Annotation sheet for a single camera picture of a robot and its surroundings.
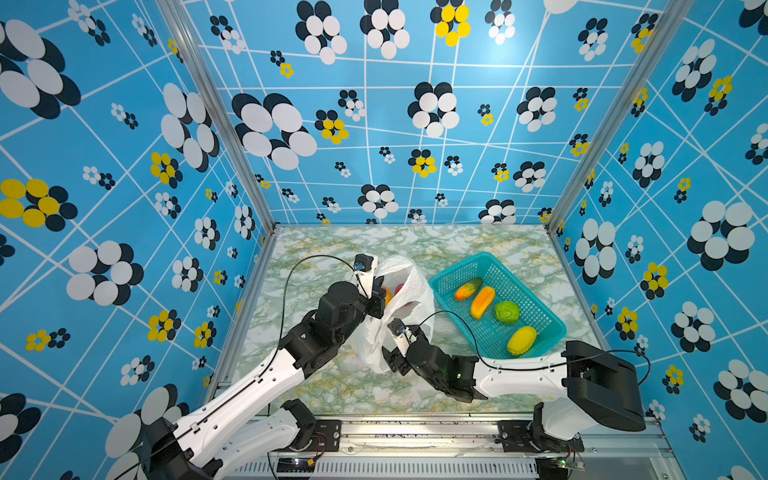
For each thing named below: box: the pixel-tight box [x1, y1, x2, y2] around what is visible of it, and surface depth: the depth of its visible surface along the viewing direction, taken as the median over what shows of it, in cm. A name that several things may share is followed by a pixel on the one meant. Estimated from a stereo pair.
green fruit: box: [494, 300, 521, 324], surface depth 92 cm
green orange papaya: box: [455, 277, 483, 302], surface depth 98 cm
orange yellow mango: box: [471, 286, 495, 320], surface depth 95 cm
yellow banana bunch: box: [508, 326, 537, 356], surface depth 88 cm
